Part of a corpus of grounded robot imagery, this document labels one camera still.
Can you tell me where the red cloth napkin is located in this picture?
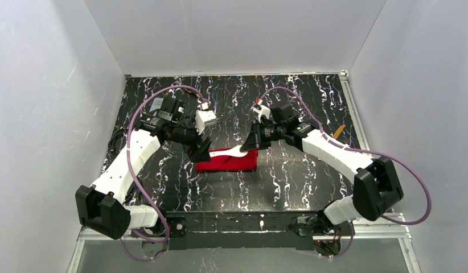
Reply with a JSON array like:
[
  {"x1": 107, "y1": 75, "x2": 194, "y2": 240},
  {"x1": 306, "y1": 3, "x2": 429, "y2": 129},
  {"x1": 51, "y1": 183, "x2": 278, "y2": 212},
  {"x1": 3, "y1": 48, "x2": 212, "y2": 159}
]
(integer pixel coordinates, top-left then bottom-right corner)
[{"x1": 195, "y1": 148, "x2": 258, "y2": 172}]

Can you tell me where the orange wooden fork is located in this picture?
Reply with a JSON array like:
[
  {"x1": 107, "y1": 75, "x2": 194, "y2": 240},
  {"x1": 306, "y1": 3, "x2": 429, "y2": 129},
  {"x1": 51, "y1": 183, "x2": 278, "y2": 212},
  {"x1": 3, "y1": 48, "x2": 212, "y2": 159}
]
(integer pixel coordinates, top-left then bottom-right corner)
[{"x1": 332, "y1": 124, "x2": 346, "y2": 139}]

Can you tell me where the white ceramic spoon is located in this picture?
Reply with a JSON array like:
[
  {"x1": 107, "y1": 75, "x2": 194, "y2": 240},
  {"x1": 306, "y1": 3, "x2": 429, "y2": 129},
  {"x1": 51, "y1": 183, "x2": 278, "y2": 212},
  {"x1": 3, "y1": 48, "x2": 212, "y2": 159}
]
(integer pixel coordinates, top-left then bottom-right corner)
[{"x1": 210, "y1": 145, "x2": 248, "y2": 158}]

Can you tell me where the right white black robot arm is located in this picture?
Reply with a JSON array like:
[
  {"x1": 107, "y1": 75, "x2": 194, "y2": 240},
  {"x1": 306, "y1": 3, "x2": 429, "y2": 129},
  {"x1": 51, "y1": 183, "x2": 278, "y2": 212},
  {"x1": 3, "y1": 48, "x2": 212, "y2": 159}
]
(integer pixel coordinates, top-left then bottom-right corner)
[{"x1": 240, "y1": 103, "x2": 404, "y2": 227}]

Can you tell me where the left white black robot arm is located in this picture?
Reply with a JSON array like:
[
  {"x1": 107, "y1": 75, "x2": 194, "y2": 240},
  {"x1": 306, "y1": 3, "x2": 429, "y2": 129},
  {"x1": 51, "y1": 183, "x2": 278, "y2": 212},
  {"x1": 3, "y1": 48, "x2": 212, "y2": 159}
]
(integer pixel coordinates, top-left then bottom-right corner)
[{"x1": 75, "y1": 98, "x2": 216, "y2": 239}]

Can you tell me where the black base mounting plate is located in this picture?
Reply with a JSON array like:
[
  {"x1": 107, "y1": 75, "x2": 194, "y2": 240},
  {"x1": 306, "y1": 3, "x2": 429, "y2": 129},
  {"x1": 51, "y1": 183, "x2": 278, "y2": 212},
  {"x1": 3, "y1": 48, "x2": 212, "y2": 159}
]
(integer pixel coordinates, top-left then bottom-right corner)
[{"x1": 130, "y1": 210, "x2": 355, "y2": 251}]

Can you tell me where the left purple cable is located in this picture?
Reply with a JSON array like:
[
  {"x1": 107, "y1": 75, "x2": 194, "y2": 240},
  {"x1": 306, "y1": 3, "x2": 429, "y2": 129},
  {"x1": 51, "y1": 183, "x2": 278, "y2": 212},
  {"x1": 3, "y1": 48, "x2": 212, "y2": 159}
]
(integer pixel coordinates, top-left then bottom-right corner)
[{"x1": 118, "y1": 84, "x2": 211, "y2": 262}]

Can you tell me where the purple cable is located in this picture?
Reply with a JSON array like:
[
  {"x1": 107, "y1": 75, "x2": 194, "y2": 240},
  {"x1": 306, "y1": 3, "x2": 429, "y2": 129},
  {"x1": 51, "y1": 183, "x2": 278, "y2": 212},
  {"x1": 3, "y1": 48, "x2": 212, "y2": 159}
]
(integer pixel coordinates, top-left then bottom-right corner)
[
  {"x1": 118, "y1": 84, "x2": 211, "y2": 262},
  {"x1": 256, "y1": 86, "x2": 433, "y2": 260}
]

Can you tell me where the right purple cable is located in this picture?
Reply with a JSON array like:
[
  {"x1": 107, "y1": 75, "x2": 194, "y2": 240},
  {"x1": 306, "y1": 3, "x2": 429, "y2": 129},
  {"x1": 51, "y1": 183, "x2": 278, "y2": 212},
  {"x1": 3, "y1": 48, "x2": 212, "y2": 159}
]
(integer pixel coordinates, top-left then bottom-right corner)
[{"x1": 256, "y1": 86, "x2": 433, "y2": 260}]

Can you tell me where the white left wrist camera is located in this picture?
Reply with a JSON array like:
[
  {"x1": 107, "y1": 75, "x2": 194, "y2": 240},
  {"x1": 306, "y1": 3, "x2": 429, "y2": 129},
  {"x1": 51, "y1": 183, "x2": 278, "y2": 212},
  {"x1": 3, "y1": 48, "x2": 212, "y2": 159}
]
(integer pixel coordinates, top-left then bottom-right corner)
[{"x1": 195, "y1": 110, "x2": 217, "y2": 135}]

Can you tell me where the black coiled cable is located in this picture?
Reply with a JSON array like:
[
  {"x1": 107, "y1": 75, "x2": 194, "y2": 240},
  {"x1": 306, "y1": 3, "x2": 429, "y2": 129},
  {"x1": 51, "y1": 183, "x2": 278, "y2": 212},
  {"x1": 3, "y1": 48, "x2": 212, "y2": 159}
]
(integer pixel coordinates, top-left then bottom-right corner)
[{"x1": 107, "y1": 129, "x2": 128, "y2": 154}]

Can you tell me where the aluminium frame rail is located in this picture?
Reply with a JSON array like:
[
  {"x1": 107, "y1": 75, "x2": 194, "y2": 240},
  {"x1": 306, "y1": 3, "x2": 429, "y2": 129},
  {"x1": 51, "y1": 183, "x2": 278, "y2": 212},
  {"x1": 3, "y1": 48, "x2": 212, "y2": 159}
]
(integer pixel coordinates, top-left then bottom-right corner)
[{"x1": 67, "y1": 212, "x2": 420, "y2": 272}]

